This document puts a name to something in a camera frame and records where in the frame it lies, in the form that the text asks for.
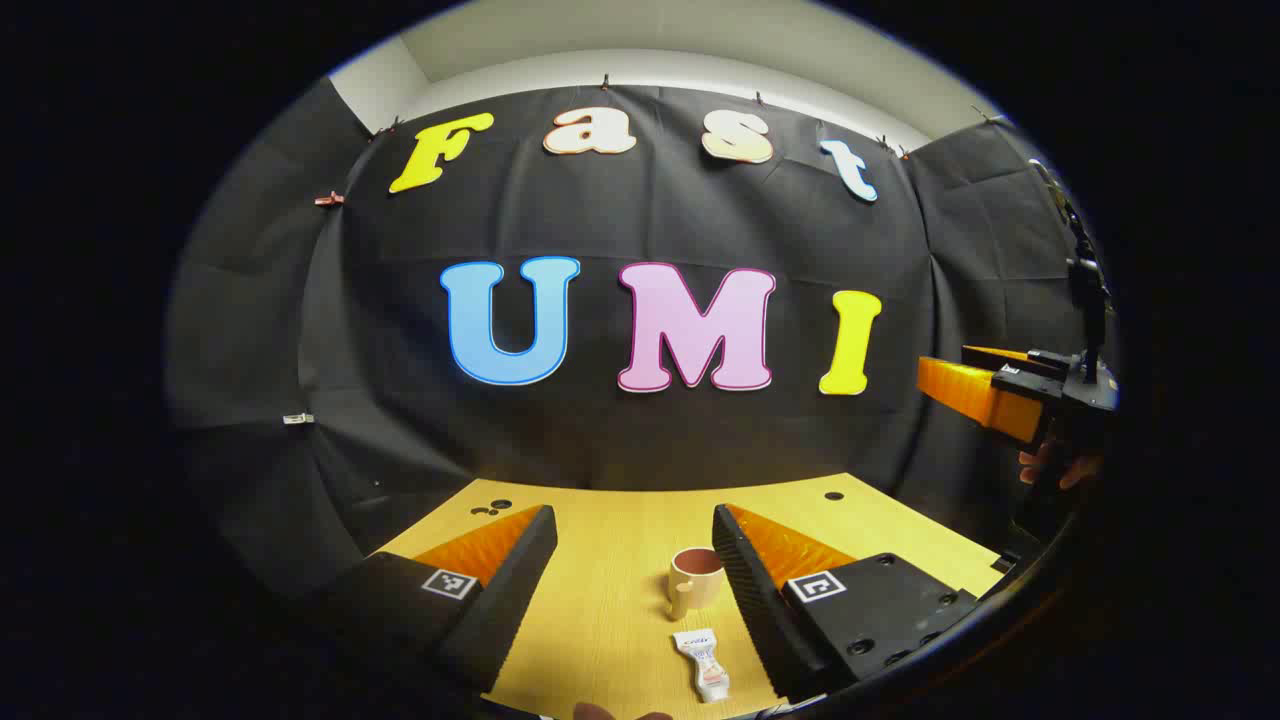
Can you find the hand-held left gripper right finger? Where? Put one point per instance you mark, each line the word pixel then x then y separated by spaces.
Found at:
pixel 755 600

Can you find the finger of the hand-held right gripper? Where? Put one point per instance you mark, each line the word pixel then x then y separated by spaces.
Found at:
pixel 1000 353
pixel 975 398

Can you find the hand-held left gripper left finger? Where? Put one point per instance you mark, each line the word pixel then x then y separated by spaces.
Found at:
pixel 510 590

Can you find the white toothpaste tube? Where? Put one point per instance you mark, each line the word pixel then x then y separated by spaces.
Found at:
pixel 703 665

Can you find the wooden desktop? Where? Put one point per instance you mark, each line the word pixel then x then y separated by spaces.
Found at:
pixel 610 620

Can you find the black backdrop cloth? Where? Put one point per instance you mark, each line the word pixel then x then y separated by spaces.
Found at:
pixel 600 440

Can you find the copper clip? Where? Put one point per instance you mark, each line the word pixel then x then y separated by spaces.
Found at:
pixel 328 198

